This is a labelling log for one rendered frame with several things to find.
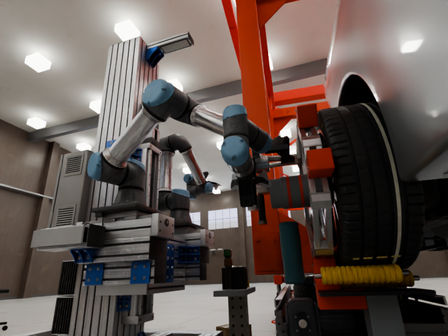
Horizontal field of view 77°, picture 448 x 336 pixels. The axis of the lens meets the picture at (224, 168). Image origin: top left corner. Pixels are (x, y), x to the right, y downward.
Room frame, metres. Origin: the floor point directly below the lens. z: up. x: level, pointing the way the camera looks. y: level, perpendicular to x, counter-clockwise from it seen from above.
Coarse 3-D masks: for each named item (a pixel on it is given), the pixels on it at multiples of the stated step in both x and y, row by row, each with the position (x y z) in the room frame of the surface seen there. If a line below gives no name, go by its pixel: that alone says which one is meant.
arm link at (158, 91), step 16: (160, 80) 0.87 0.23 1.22; (144, 96) 0.90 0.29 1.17; (160, 96) 0.86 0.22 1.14; (176, 96) 0.90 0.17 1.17; (144, 112) 0.94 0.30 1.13; (160, 112) 0.93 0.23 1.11; (176, 112) 0.95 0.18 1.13; (128, 128) 1.00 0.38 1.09; (144, 128) 0.98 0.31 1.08; (128, 144) 1.03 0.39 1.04; (96, 160) 1.07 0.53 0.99; (112, 160) 1.07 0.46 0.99; (96, 176) 1.10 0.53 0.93; (112, 176) 1.13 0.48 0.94
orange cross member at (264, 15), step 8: (256, 0) 1.66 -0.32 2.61; (264, 0) 1.66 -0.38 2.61; (272, 0) 1.66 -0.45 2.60; (280, 0) 1.64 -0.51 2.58; (288, 0) 1.67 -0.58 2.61; (296, 0) 1.67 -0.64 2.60; (264, 8) 1.67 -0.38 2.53; (272, 8) 1.66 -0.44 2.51; (264, 16) 1.67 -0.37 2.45; (272, 16) 1.67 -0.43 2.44; (264, 24) 1.68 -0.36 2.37
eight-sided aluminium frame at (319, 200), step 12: (300, 132) 0.96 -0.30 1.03; (312, 132) 0.94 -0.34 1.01; (312, 144) 0.89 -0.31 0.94; (300, 168) 1.32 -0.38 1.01; (312, 180) 0.90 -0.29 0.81; (324, 180) 0.89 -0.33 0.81; (312, 192) 0.90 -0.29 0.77; (324, 192) 0.89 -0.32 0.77; (312, 204) 0.91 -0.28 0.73; (324, 204) 0.90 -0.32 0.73; (312, 216) 0.97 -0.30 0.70; (312, 228) 1.39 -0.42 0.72; (312, 240) 1.29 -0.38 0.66; (324, 240) 1.04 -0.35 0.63; (312, 252) 1.23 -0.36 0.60; (324, 252) 1.04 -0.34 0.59
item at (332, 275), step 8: (384, 264) 1.00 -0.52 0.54; (392, 264) 1.00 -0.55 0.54; (328, 272) 1.01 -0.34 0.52; (336, 272) 1.01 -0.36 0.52; (344, 272) 1.00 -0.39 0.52; (352, 272) 1.00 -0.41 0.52; (360, 272) 0.99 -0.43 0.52; (368, 272) 0.99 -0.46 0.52; (376, 272) 0.98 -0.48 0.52; (384, 272) 0.98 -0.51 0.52; (392, 272) 0.97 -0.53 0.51; (400, 272) 0.96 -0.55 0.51; (408, 272) 0.98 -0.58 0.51; (328, 280) 1.02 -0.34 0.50; (336, 280) 1.01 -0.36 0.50; (344, 280) 1.01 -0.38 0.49; (352, 280) 1.00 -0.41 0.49; (360, 280) 1.00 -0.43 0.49; (368, 280) 0.99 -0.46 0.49; (376, 280) 0.99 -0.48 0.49; (384, 280) 0.98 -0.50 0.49; (392, 280) 0.98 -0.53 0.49; (400, 280) 0.97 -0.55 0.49
